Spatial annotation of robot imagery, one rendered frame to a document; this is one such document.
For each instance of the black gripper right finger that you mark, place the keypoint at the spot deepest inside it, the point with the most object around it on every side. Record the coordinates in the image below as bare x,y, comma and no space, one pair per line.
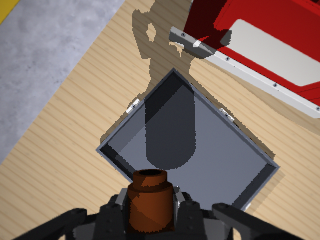
219,222

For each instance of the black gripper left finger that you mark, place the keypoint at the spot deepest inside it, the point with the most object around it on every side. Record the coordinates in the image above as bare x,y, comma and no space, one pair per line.
75,224

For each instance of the brown bottle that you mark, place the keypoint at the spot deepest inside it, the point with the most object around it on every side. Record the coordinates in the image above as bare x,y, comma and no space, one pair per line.
150,202

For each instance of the grey rectangular tray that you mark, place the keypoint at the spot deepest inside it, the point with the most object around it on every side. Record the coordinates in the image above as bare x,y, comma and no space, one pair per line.
177,129

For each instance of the red plastic crate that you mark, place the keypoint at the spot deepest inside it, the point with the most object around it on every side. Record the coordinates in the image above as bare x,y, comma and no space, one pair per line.
279,39

